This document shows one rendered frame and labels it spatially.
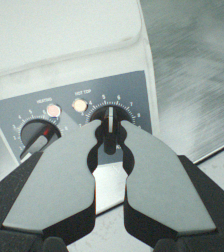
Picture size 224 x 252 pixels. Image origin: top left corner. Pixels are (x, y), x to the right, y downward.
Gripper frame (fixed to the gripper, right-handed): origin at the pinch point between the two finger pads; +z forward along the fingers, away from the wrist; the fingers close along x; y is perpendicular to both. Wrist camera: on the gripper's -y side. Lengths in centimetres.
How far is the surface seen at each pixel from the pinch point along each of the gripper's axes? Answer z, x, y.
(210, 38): 9.7, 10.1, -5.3
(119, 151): 1.9, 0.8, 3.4
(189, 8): 11.6, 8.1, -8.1
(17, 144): 1.9, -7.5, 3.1
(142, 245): -0.3, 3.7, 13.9
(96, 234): 0.6, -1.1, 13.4
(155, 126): 2.3, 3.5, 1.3
